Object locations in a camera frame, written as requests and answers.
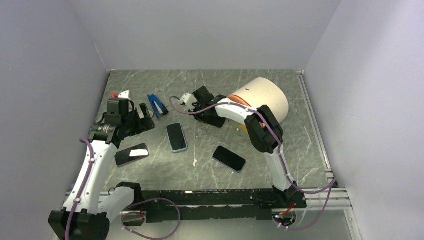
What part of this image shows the light blue phone case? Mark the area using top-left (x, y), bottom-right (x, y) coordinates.
top-left (165, 122), bottom-right (189, 154)

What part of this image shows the blue edged black phone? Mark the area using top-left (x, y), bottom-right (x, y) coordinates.
top-left (212, 145), bottom-right (246, 173)

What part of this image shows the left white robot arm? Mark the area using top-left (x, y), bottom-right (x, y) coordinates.
top-left (48, 98), bottom-right (155, 240)

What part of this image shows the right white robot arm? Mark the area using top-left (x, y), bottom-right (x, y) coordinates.
top-left (189, 86), bottom-right (304, 208)

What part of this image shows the purple edged glossy phone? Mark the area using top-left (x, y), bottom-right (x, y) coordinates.
top-left (114, 143), bottom-right (149, 167)

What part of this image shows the blue clip tool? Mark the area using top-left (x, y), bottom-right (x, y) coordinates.
top-left (147, 94), bottom-right (169, 119)

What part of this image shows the cream and orange drum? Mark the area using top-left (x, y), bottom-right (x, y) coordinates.
top-left (228, 77), bottom-right (289, 124)

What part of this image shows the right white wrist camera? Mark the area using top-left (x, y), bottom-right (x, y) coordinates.
top-left (179, 93), bottom-right (198, 111)

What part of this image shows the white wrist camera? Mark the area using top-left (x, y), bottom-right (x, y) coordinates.
top-left (110, 90), bottom-right (131, 100)
top-left (179, 93), bottom-right (198, 111)

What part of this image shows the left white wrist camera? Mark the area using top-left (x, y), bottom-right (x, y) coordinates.
top-left (110, 90), bottom-right (131, 100)

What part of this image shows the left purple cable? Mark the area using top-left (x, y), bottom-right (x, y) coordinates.
top-left (64, 137), bottom-right (96, 240)

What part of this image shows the purple cable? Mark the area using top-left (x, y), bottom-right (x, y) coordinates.
top-left (169, 96), bottom-right (337, 231)
top-left (64, 137), bottom-right (96, 240)

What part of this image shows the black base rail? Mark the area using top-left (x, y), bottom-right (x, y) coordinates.
top-left (126, 187), bottom-right (307, 223)

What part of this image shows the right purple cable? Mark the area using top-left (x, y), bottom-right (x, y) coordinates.
top-left (169, 96), bottom-right (337, 231)

